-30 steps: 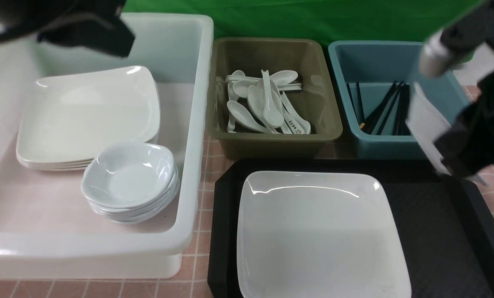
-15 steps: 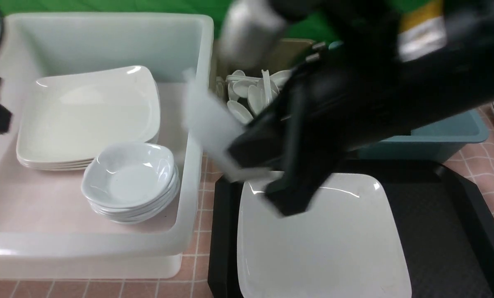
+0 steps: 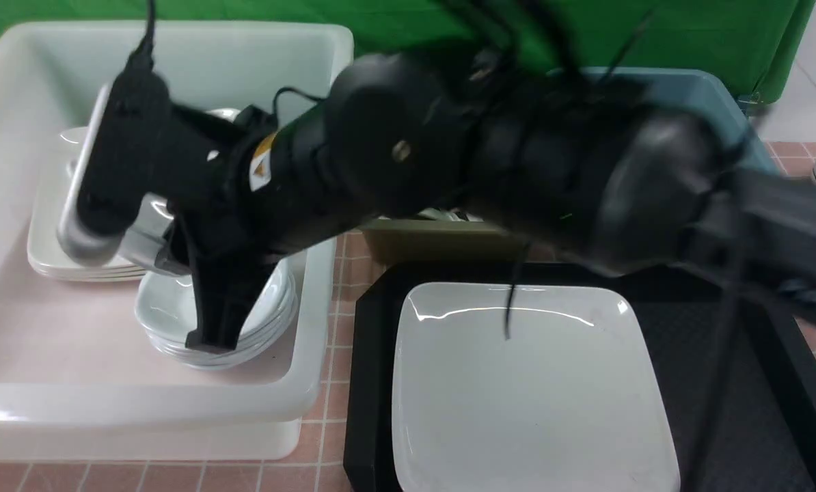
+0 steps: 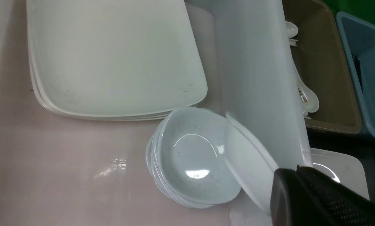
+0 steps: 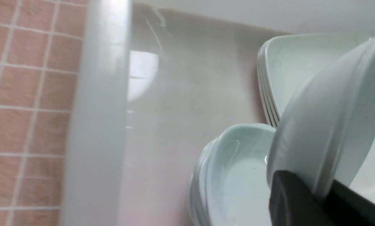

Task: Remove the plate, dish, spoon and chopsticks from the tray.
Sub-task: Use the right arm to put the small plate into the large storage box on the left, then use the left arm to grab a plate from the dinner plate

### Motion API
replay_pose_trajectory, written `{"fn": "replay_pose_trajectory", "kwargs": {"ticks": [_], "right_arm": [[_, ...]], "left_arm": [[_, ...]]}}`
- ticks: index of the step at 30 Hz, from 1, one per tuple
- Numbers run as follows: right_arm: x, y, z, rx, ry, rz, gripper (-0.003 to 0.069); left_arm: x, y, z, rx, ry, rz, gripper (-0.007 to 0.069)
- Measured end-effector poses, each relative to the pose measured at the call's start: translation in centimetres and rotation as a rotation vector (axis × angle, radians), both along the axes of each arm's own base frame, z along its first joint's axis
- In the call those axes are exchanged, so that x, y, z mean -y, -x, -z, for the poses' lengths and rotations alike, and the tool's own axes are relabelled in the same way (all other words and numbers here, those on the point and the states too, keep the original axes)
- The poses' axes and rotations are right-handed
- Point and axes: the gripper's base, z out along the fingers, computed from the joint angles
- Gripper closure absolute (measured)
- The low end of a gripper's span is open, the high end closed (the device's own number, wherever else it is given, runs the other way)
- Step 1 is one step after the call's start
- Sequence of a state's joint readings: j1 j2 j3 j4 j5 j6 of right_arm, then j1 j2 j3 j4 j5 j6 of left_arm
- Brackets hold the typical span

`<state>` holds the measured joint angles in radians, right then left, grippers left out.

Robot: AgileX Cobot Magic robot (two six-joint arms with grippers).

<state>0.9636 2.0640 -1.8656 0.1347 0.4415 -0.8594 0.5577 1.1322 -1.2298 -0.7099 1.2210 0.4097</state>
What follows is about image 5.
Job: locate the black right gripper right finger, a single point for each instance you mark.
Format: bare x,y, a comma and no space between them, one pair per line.
347,208

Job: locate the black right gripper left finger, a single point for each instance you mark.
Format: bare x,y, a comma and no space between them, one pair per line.
292,204

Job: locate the small white bowl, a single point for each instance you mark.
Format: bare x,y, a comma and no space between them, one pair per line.
328,126

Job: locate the stack of small white bowls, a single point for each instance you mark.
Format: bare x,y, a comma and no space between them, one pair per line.
228,186

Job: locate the stack of white square plates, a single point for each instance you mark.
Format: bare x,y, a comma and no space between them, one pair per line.
285,62

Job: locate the large white plastic bin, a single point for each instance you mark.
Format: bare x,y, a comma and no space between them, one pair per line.
159,80

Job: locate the pink checkered tablecloth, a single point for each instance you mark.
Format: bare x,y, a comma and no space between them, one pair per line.
40,50

